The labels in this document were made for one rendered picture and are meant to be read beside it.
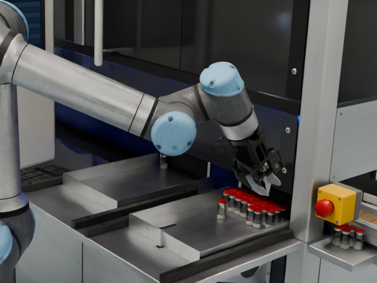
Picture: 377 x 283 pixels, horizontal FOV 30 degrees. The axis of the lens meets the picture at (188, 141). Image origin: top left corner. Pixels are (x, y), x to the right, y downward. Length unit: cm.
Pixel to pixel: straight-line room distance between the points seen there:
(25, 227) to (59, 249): 117
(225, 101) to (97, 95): 26
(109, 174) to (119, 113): 87
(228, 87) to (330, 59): 35
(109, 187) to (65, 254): 70
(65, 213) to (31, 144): 59
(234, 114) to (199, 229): 46
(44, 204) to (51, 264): 89
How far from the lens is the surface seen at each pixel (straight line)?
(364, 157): 180
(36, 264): 286
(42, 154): 241
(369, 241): 173
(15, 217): 147
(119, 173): 209
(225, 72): 133
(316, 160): 164
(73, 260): 260
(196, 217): 180
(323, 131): 163
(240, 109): 136
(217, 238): 169
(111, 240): 167
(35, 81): 124
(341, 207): 161
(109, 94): 122
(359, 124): 175
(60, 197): 192
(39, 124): 237
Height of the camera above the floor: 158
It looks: 17 degrees down
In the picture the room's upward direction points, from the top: 3 degrees clockwise
